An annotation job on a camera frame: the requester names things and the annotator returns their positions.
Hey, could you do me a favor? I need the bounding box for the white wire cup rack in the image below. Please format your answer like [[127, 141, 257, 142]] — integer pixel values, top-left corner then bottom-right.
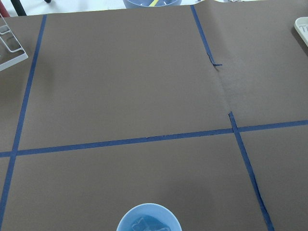
[[0, 14, 28, 71]]

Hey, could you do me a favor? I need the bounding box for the light blue plastic cup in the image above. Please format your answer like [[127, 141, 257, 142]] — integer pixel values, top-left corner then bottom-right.
[[117, 203, 182, 231]]

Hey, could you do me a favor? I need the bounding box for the blue bowl with fork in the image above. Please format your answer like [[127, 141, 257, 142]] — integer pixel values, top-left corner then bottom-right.
[[123, 0, 181, 8]]

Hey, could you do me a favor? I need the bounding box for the cream bear tray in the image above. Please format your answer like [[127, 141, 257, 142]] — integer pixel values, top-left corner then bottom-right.
[[294, 16, 308, 46]]

